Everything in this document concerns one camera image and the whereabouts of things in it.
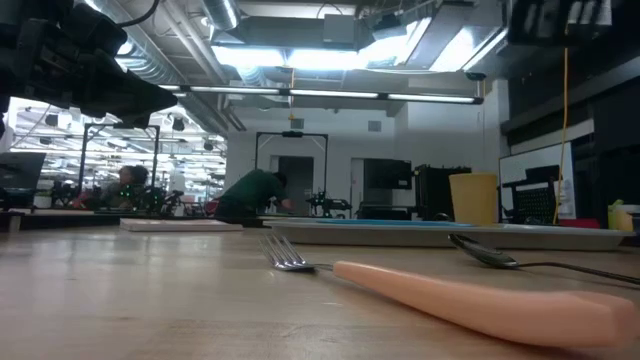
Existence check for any black station frame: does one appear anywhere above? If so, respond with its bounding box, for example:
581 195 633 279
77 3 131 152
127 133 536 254
78 122 162 202
254 130 330 202

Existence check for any white flat board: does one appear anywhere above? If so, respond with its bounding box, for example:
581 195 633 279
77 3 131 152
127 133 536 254
118 217 245 234

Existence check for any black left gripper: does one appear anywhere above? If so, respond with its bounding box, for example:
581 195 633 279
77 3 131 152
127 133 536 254
0 0 179 131

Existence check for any yellow hanging cable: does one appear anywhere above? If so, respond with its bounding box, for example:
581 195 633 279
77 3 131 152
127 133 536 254
551 47 572 226

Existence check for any yellow plastic cup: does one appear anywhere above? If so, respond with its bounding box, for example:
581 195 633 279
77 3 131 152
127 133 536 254
448 172 500 227

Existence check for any whiteboard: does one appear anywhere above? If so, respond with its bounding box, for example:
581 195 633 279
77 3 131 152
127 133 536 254
498 141 577 221

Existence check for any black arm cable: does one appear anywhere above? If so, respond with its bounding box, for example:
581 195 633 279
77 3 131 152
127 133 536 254
116 0 162 29

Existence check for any yellow translucent container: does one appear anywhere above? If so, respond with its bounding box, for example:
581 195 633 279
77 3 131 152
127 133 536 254
607 207 635 232

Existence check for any silver air duct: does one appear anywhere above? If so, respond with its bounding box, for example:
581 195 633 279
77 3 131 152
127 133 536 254
84 0 241 136

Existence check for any dark metal spoon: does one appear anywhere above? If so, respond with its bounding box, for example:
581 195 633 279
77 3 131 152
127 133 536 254
448 232 640 287

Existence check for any black wall screen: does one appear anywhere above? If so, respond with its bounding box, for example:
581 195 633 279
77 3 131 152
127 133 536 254
363 158 413 191

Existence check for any black cabinet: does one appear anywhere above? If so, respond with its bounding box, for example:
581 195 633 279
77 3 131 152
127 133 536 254
413 164 473 222

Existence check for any black mesh chair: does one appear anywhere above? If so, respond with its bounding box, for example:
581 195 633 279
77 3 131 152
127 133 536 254
501 164 562 226

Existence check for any red bag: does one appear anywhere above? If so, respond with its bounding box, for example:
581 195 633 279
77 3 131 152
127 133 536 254
558 217 602 230

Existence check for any white rectangular tray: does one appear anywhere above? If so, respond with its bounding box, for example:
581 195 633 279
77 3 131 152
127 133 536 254
263 218 637 252

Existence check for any long ceiling light bar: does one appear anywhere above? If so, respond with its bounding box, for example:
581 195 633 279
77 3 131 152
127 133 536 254
158 83 486 106

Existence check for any person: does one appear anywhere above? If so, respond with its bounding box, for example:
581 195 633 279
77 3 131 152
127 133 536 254
214 168 297 224
98 164 151 211

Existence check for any fork with cream handle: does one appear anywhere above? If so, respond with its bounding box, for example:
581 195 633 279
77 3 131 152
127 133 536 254
257 233 640 350

